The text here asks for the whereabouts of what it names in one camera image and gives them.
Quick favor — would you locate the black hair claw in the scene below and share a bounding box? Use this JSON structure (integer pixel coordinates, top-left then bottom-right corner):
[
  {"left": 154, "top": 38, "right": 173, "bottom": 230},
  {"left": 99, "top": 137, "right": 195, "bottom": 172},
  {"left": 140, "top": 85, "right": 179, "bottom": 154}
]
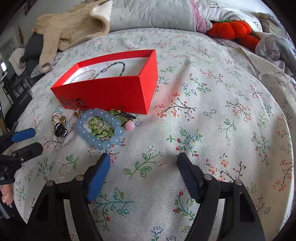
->
[{"left": 54, "top": 123, "right": 68, "bottom": 138}]

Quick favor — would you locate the gold earring charm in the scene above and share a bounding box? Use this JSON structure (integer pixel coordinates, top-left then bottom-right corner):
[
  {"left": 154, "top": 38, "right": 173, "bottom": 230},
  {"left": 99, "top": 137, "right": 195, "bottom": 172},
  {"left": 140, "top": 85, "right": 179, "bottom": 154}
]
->
[{"left": 73, "top": 109, "right": 83, "bottom": 118}]

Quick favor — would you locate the light blue bead bracelet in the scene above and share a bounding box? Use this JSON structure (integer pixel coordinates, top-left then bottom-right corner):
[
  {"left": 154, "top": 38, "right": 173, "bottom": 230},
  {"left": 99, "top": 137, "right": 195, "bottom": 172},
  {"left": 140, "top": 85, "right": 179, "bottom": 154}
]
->
[{"left": 75, "top": 107, "right": 125, "bottom": 151}]

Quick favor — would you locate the green bead bracelet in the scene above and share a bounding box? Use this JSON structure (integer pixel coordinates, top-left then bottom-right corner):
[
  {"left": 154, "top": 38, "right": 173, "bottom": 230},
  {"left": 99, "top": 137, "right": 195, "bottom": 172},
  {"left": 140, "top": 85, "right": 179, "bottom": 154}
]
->
[{"left": 88, "top": 109, "right": 130, "bottom": 140}]

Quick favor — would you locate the red jewelry box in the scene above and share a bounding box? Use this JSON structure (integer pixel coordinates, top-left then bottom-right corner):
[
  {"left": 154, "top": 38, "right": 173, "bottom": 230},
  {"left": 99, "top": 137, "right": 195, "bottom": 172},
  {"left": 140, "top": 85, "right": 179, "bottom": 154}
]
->
[{"left": 51, "top": 49, "right": 158, "bottom": 114}]

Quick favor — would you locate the left hand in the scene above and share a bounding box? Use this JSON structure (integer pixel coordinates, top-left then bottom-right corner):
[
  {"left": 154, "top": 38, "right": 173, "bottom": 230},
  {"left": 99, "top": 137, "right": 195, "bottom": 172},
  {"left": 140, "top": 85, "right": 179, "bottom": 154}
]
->
[{"left": 1, "top": 184, "right": 13, "bottom": 205}]

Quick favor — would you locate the black small carton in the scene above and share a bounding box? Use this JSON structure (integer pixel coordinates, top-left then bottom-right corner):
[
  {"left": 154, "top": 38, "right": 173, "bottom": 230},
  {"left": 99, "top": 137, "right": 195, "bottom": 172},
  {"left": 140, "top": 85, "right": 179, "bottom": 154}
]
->
[{"left": 4, "top": 90, "right": 33, "bottom": 131}]

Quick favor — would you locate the black chair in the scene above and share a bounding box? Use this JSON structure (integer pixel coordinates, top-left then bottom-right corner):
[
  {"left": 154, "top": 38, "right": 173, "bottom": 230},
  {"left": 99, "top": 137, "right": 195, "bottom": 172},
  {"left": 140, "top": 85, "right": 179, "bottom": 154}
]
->
[{"left": 1, "top": 33, "right": 44, "bottom": 103}]

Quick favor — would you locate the pink bead charm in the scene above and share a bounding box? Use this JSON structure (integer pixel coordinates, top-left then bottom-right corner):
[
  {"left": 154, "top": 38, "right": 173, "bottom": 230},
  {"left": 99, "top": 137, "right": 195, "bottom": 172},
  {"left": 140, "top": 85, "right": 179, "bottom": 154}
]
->
[{"left": 125, "top": 120, "right": 135, "bottom": 131}]

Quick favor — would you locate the floral bed cover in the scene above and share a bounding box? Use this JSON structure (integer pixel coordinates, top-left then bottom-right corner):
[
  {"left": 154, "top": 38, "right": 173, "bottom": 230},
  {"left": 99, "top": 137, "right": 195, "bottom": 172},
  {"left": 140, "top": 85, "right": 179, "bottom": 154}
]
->
[{"left": 14, "top": 29, "right": 295, "bottom": 240}]

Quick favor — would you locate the beige fleece jacket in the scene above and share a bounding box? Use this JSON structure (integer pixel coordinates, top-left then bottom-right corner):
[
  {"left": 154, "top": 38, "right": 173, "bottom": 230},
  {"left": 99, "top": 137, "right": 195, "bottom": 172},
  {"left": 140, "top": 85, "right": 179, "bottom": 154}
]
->
[{"left": 31, "top": 1, "right": 113, "bottom": 73}]

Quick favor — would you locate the crumpled grey clothing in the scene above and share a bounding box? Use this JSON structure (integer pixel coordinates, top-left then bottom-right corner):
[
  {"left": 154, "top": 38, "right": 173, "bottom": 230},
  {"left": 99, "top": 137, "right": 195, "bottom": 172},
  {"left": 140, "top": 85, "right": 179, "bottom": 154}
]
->
[{"left": 255, "top": 32, "right": 295, "bottom": 77}]

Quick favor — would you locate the orange pumpkin plush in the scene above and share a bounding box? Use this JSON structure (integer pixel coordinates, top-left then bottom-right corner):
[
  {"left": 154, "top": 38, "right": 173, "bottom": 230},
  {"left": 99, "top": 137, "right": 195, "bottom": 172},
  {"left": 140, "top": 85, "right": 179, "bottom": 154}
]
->
[{"left": 206, "top": 21, "right": 260, "bottom": 52}]

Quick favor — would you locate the grey pillow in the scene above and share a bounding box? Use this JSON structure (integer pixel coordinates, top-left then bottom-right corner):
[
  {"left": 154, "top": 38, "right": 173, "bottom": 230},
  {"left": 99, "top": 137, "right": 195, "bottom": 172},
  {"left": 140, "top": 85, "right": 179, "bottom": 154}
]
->
[{"left": 109, "top": 0, "right": 212, "bottom": 33}]

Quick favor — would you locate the white printed pillow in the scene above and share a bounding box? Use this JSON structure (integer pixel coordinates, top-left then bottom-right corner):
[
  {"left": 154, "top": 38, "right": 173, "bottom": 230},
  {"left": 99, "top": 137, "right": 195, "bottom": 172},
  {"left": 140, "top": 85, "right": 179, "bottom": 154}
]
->
[{"left": 196, "top": 1, "right": 262, "bottom": 32}]

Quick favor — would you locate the white pearl bracelet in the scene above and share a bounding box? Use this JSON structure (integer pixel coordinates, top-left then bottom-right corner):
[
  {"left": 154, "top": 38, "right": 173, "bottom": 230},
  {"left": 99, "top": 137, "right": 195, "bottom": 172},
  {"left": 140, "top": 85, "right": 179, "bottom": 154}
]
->
[{"left": 69, "top": 69, "right": 98, "bottom": 83}]

